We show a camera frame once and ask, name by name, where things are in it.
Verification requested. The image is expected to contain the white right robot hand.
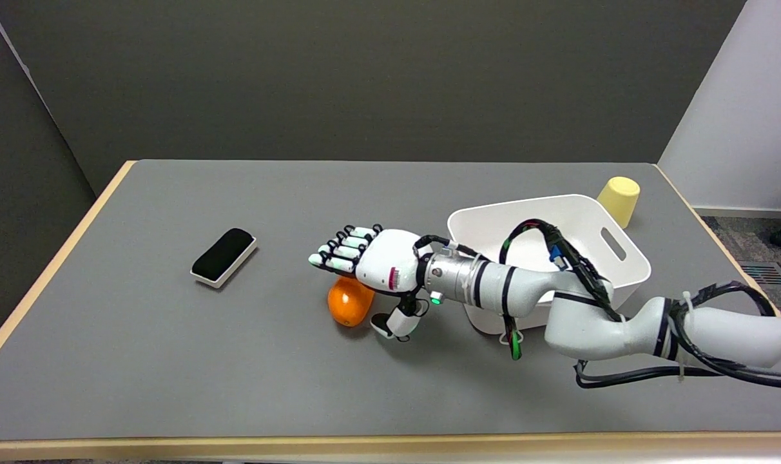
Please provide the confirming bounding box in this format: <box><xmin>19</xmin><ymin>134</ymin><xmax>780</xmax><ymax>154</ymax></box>
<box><xmin>308</xmin><ymin>224</ymin><xmax>434</xmax><ymax>341</ymax></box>

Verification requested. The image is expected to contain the orange mango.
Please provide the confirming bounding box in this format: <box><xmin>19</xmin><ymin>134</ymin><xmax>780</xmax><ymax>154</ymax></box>
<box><xmin>327</xmin><ymin>276</ymin><xmax>376</xmax><ymax>328</ymax></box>

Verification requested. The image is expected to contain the black whiteboard eraser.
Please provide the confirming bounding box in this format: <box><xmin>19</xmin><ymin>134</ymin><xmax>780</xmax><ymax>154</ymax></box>
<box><xmin>190</xmin><ymin>227</ymin><xmax>258</xmax><ymax>289</ymax></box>

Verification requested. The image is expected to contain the grey table mat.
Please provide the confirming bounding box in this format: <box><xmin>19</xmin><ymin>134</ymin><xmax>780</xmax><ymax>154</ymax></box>
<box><xmin>0</xmin><ymin>159</ymin><xmax>781</xmax><ymax>443</ymax></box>

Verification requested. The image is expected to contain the white plastic bin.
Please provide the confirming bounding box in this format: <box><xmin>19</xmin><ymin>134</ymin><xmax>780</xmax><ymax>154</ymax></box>
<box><xmin>447</xmin><ymin>193</ymin><xmax>652</xmax><ymax>336</ymax></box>

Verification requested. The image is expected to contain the yellow cup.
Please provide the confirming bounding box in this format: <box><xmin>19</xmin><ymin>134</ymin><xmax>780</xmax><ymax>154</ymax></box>
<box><xmin>597</xmin><ymin>176</ymin><xmax>641</xmax><ymax>229</ymax></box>

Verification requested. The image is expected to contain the floor vent grille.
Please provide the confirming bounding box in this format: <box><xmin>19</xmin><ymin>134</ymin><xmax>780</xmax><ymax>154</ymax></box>
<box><xmin>740</xmin><ymin>262</ymin><xmax>781</xmax><ymax>288</ymax></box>

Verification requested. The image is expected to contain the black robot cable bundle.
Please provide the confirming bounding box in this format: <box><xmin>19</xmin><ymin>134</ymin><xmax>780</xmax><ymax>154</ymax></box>
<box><xmin>414</xmin><ymin>218</ymin><xmax>781</xmax><ymax>391</ymax></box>

